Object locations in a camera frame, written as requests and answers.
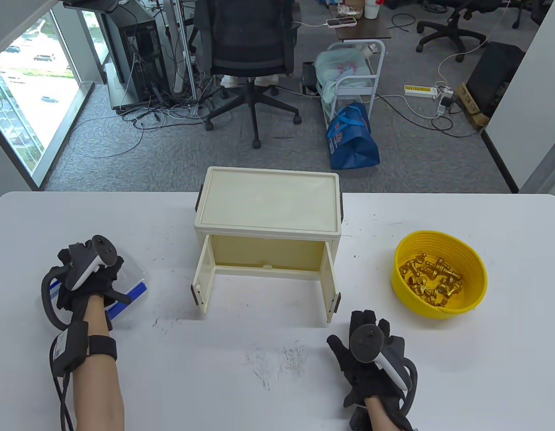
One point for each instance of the person's left hand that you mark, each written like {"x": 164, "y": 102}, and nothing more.
{"x": 104, "y": 280}

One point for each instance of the large window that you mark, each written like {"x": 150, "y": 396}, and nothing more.
{"x": 30, "y": 90}

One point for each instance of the person's right hand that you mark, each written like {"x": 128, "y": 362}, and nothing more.
{"x": 363, "y": 377}

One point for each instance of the white cup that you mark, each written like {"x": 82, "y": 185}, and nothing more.
{"x": 371, "y": 9}

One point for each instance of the black case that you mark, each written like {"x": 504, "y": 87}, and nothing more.
{"x": 495, "y": 76}

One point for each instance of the white rolling cart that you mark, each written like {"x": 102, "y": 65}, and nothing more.
{"x": 354, "y": 91}

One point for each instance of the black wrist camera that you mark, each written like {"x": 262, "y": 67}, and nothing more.
{"x": 357, "y": 420}
{"x": 71, "y": 350}

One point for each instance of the black mesh office chair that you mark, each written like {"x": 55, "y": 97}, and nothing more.
{"x": 246, "y": 40}

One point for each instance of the yellow ribbed bowl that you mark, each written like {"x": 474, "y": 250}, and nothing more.
{"x": 473, "y": 287}

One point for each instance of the blue shopping bag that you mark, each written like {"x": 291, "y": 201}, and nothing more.
{"x": 354, "y": 143}

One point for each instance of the white yellow power strip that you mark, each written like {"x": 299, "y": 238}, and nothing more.
{"x": 419, "y": 91}

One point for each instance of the black computer tower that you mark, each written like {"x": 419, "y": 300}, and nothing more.
{"x": 138, "y": 49}

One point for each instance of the dark desk top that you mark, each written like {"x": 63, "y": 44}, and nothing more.
{"x": 91, "y": 3}

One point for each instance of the snack package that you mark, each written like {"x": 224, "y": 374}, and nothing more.
{"x": 349, "y": 10}

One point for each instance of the white charger adapter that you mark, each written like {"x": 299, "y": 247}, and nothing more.
{"x": 444, "y": 103}

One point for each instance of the cardboard box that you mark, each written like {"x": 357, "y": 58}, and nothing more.
{"x": 473, "y": 107}

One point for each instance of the pale green plastic bag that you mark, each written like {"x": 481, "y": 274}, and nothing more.
{"x": 336, "y": 67}

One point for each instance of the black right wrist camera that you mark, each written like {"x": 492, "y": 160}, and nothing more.
{"x": 357, "y": 420}

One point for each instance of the small black box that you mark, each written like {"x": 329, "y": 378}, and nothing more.
{"x": 310, "y": 78}

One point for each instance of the person's left forearm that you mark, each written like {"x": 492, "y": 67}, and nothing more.
{"x": 100, "y": 395}

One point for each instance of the pile of gold chess pieces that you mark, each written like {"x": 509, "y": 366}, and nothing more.
{"x": 432, "y": 280}

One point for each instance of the cream plastic cabinet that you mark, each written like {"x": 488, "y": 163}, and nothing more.
{"x": 268, "y": 202}

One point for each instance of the brown side table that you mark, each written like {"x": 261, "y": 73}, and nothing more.
{"x": 372, "y": 29}

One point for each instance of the pink white phone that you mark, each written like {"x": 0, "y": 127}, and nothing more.
{"x": 341, "y": 21}

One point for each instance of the black white right hand controller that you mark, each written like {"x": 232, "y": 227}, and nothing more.
{"x": 366, "y": 343}

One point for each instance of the clear plastic box blue latches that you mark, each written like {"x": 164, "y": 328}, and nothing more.
{"x": 125, "y": 301}

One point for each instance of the clear plastic lid blue label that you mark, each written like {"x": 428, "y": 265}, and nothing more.
{"x": 134, "y": 274}

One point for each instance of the person's right forearm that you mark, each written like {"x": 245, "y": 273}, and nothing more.
{"x": 378, "y": 417}

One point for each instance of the black white hand controller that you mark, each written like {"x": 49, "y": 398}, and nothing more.
{"x": 366, "y": 343}
{"x": 102, "y": 249}

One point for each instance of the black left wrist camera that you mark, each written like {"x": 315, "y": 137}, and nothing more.
{"x": 71, "y": 350}

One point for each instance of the black white left hand controller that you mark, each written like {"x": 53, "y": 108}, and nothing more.
{"x": 102, "y": 249}

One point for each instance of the white metal pole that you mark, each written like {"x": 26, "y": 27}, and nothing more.
{"x": 178, "y": 45}

